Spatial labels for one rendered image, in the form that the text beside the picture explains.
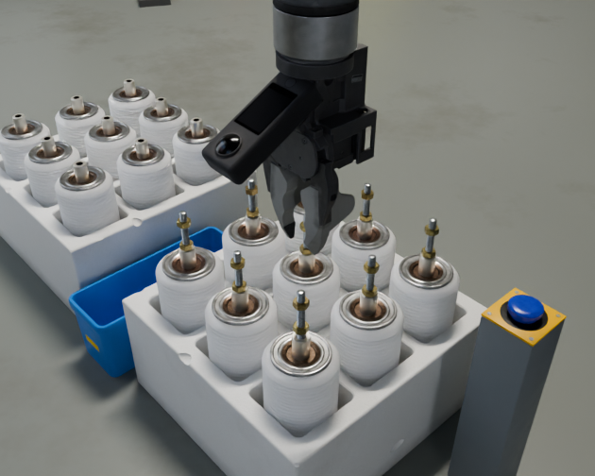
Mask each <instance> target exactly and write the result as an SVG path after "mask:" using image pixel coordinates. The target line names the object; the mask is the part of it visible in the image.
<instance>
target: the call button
mask: <svg viewBox="0 0 595 476"><path fill-rule="evenodd" d="M507 310H508V312H509V314H510V315H511V316H512V317H513V318H514V319H515V320H516V321H517V322H520V323H523V324H532V323H535V322H536V321H537V320H539V319H540V318H541V317H542V316H543V313H544V306H543V304H542V303H541V302H540V301H539V300H538V299H536V298H534V297H531V296H527V295H516V296H513V297H511V298H510V299H509V301H508V305H507Z"/></svg>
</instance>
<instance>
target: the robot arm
mask: <svg viewBox="0 0 595 476"><path fill-rule="evenodd" d="M358 22H359V0H273V44H274V47H275V49H276V67H277V69H278V70H279V71H280V72H279V73H278V74H277V75H276V76H275V77H274V78H273V79H272V80H271V81H270V82H269V83H268V84H267V85H266V86H265V87H264V88H263V89H262V90H261V91H260V92H259V93H258V94H257V95H256V96H255V97H254V98H253V99H252V100H251V101H250V102H249V103H248V104H247V105H246V106H245V107H244V108H243V109H242V110H241V111H240V112H239V113H238V114H237V115H236V116H235V117H234V118H233V119H232V120H231V121H230V122H229V123H228V124H227V125H226V126H225V127H224V128H223V129H222V130H221V131H220V132H219V133H218V134H217V135H216V136H215V137H214V138H213V139H212V140H211V141H210V142H209V143H208V144H207V145H206V146H205V147H204V148H203V149H202V157H203V158H204V159H205V161H206V162H207V164H208V165H209V166H210V167H211V168H212V169H213V170H215V171H216V172H218V173H219V174H221V175H222V176H224V177H225V178H227V179H229V180H230V181H232V182H233V183H235V184H238V185H240V184H243V183H244V182H245V181H246V180H247V179H248V178H249V177H250V176H251V175H252V174H253V172H254V171H255V170H256V169H257V168H258V167H259V166H260V165H261V164H263V170H264V175H265V180H266V185H267V190H268V192H269V193H270V196H271V200H272V204H273V207H274V210H275V213H276V215H277V217H278V220H279V222H280V227H281V228H282V230H283V231H284V233H285V234H286V236H287V237H288V238H290V239H292V238H294V237H295V226H296V222H295V218H294V208H295V207H296V205H297V204H298V203H299V202H300V201H301V203H302V205H303V207H304V211H305V221H304V223H303V225H304V228H305V233H306V235H305V239H304V240H303V243H304V244H305V245H306V247H307V248H309V250H310V251H311V252H312V254H314V255H316V254H318V253H319V252H320V250H321V249H322V248H323V247H324V245H325V244H326V242H327V239H328V236H329V234H330V231H331V230H332V229H333V228H334V227H336V226H337V225H338V224H339V223H340V222H341V221H343V220H344V219H345V218H346V217H347V216H348V215H350V214H351V212H352V211H353V209H354V206H355V199H354V196H353V195H349V194H341V193H340V192H339V179H338V177H337V174H336V172H335V170H334V169H335V168H338V169H340V168H342V167H344V166H346V165H348V164H350V163H352V162H353V160H356V163H357V164H359V163H361V162H365V161H367V160H369V159H371V158H373V157H374V146H375V133H376V121H377V110H374V109H372V108H370V107H369V106H367V105H366V104H365V95H366V66H367V50H368V46H367V45H364V44H362V43H357V40H358ZM364 111H366V112H364ZM370 126H371V134H370V148H367V149H365V143H366V128H368V127H370Z"/></svg>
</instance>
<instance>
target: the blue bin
mask: <svg viewBox="0 0 595 476"><path fill-rule="evenodd" d="M222 235H223V231H221V230H220V229H218V228H216V227H207V228H205V229H202V230H200V231H198V232H196V233H194V234H192V235H190V236H189V237H190V240H192V241H193V242H194V246H195V247H203V248H206V249H208V250H209V251H211V252H213V253H215V252H217V251H219V250H220V249H222V248H223V243H222ZM180 241H181V240H180ZM180 241H178V242H176V243H174V244H173V245H171V246H168V247H166V248H164V249H162V250H160V251H158V252H156V253H153V254H151V255H149V256H147V257H145V258H143V259H141V260H140V261H138V262H136V263H133V264H131V265H129V266H127V267H125V268H123V269H121V270H119V271H117V272H115V273H113V274H111V275H109V276H107V277H106V278H104V279H102V280H99V281H97V282H95V283H93V284H91V285H89V286H87V287H85V288H83V289H80V290H78V291H76V292H74V293H73V294H72V295H71V296H70V297H69V304H70V306H71V308H72V309H73V310H74V311H75V314H76V319H77V322H78V325H79V327H80V331H81V334H82V337H83V340H84V343H85V346H86V349H87V351H88V352H89V354H90V355H91V356H92V357H93V358H94V359H95V360H96V361H97V362H98V363H99V364H100V365H101V366H102V367H103V369H104V370H105V371H106V372H107V373H108V374H109V375H110V376H112V377H114V378H115V377H119V376H121V375H123V374H124V373H126V372H128V371H129V370H131V369H132V368H133V367H135V364H134V360H133V355H132V350H131V345H130V341H129V336H128V327H127V322H126V318H125V313H124V308H123V303H122V300H123V299H124V298H127V297H129V296H131V295H133V294H135V293H139V292H141V291H143V290H144V289H145V288H146V287H148V286H150V285H152V284H154V283H156V282H157V280H156V267H157V265H158V263H159V262H160V260H161V259H162V258H163V257H164V256H166V255H167V254H168V253H170V252H171V251H173V250H175V249H178V248H179V244H180Z"/></svg>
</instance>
